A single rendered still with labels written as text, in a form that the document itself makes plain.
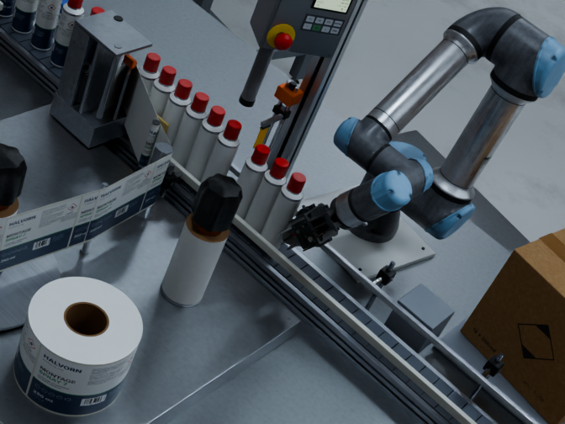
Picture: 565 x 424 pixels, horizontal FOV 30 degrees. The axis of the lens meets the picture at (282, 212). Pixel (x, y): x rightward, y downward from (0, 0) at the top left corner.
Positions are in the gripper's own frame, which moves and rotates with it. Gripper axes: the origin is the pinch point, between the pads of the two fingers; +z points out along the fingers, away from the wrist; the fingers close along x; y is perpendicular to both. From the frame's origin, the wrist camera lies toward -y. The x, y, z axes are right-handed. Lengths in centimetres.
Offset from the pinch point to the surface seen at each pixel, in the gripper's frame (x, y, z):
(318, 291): 12.8, 4.5, -4.6
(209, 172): -21.1, 2.9, 10.0
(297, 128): -20.8, -11.9, -6.2
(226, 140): -25.3, 2.0, 1.6
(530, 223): 50, -214, 78
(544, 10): -33, -404, 126
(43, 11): -75, 3, 36
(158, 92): -42.5, 2.8, 13.1
